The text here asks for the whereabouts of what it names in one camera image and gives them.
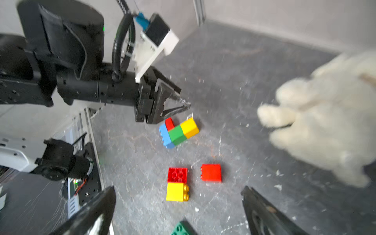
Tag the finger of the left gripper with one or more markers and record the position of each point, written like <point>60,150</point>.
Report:
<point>167,103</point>
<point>166,80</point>

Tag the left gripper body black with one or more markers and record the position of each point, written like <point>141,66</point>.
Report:
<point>147,97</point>

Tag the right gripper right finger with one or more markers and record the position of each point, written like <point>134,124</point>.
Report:
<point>264,218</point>

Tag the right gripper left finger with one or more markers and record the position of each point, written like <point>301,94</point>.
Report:
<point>94,218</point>

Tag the yellow square lego brick top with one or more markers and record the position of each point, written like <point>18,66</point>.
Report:
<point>189,128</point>

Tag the yellow square lego brick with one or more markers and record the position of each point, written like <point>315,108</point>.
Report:
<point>189,128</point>
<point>178,192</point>

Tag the blue long lego brick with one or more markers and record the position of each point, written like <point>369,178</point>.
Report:
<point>165,137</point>

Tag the red square lego brick top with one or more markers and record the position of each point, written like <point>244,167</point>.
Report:
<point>211,173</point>

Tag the red square lego brick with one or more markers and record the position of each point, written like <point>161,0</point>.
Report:
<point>211,173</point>
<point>177,175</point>

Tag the light green square lego brick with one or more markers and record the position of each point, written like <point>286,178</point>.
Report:
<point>176,135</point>

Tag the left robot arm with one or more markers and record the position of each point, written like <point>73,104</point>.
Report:
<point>62,50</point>

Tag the yellow square lego brick bottom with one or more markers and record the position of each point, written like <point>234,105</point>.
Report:
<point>178,192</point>

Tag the red square lego brick bottom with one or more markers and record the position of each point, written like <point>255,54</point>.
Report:
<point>177,175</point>

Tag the dark green long lego brick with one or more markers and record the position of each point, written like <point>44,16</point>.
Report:
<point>181,228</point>

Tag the white plush dog toy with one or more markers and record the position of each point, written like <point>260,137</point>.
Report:
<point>329,119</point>

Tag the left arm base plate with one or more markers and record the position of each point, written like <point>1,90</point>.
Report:
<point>83,178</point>

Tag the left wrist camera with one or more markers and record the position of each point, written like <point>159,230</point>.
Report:
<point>156,37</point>

